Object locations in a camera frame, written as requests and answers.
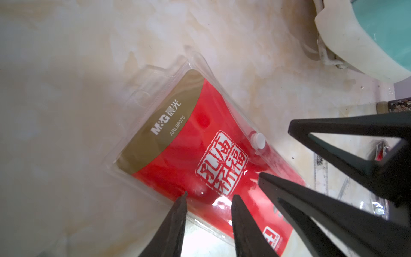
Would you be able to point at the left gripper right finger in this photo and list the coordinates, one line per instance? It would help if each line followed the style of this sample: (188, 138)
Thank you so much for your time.
(248, 238)

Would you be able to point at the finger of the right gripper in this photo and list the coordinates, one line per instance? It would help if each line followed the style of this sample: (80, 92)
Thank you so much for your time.
(305, 209)
(389, 178)

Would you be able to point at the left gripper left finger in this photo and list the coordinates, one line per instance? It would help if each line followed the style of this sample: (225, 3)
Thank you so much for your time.
(169, 238)

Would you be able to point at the red ruler set package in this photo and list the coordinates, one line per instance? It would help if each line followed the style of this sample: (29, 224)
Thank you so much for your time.
(382, 149)
(185, 137)

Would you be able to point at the spice jar black lid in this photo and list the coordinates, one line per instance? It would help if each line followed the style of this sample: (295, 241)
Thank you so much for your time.
(400, 105)

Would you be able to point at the mint green toaster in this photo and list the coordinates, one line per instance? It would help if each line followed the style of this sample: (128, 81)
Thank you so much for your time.
(374, 37)

